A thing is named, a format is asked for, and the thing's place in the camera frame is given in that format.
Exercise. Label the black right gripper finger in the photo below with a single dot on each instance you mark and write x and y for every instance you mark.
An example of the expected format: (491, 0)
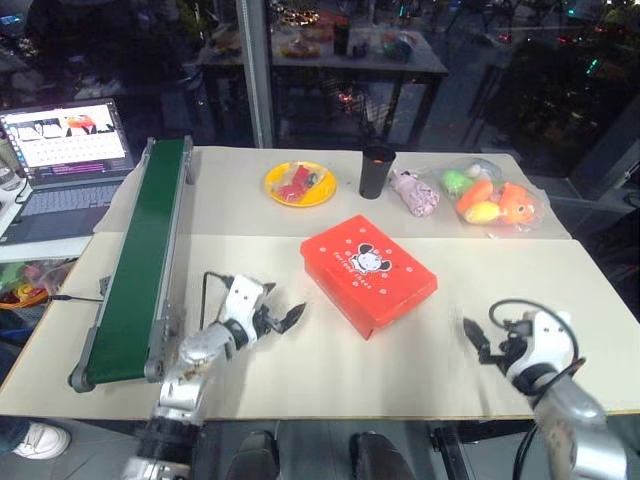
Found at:
(476, 337)

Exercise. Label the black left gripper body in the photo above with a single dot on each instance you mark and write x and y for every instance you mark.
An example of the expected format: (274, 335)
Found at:
(269, 324)

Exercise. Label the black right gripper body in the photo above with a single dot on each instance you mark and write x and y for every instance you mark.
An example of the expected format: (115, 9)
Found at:
(505, 350)

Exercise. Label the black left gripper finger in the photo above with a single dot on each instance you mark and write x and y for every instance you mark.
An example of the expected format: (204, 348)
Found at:
(269, 288)
(294, 316)

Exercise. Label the red cartoon-print cardboard box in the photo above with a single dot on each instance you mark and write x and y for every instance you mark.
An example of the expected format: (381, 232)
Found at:
(370, 280)

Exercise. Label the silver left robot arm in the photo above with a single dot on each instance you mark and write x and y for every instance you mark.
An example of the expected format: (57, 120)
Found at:
(195, 365)

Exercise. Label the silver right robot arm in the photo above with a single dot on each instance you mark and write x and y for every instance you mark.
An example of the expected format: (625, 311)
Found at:
(575, 420)

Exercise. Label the green conveyor belt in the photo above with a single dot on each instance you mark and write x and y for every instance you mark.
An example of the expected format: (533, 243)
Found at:
(145, 250)

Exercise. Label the red items in clear bag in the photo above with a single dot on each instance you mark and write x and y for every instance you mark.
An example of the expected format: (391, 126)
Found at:
(297, 182)

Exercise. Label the yellow round plate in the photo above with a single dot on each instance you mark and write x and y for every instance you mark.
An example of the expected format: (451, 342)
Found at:
(322, 192)

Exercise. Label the yellow fruit toy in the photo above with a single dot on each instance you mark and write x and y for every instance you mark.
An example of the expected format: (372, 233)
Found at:
(482, 212)

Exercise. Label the clear plastic toy bag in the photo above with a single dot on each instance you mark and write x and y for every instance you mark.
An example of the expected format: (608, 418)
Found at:
(530, 224)

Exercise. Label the dark rounded shape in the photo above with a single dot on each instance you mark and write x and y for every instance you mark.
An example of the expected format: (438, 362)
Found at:
(380, 457)
(255, 457)

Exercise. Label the orange fish plush toy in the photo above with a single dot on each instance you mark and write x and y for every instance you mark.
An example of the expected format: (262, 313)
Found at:
(520, 205)

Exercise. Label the orange carrot toy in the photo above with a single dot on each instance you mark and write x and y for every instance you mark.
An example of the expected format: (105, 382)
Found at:
(475, 195)

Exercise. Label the pink crumpled cloth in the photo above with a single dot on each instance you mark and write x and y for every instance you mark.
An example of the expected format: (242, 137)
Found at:
(420, 196)

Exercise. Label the black plastic cup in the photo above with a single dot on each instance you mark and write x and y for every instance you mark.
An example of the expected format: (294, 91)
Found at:
(375, 175)

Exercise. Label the green plush toy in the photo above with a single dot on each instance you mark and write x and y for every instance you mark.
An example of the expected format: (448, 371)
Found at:
(456, 181)

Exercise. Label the white plush toy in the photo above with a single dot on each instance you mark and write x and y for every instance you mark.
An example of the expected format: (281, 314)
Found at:
(477, 169)

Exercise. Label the grey metal pillar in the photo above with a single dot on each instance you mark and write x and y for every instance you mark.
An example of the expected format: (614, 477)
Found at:
(255, 75)

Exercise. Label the open grey laptop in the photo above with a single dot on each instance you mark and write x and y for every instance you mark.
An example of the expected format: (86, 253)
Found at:
(65, 165)

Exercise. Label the pile of colourful toys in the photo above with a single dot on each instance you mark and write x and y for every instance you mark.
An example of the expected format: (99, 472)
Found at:
(30, 280)

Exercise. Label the dark background table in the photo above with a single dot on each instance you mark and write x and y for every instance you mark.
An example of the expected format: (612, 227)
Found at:
(360, 60)

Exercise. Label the white sneaker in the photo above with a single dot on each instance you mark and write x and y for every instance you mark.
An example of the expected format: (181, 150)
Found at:
(45, 441)

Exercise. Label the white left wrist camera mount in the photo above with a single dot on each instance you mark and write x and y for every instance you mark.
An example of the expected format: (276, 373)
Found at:
(242, 300)

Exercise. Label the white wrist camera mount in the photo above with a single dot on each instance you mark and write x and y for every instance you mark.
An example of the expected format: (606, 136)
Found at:
(242, 300)
(547, 340)

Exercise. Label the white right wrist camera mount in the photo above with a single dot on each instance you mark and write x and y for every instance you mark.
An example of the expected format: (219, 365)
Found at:
(547, 340)

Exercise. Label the black table bracket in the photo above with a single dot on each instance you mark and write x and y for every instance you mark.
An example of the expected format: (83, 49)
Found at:
(450, 450)

